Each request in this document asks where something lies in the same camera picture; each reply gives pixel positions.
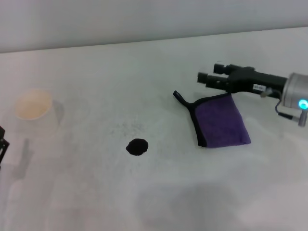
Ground black water stain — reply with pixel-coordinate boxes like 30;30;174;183
125;138;150;156

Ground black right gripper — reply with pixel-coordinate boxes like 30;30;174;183
197;61;289;100

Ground small silver cable connector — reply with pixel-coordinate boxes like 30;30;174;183
260;87;273;98

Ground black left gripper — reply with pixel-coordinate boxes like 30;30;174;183
0;125;11;171

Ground large silver cable plug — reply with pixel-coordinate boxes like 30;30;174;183
297;110;308;128

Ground purple rag with black trim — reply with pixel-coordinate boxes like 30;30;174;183
173;90;252;148

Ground white paper cup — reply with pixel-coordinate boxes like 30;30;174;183
13;88;65;138

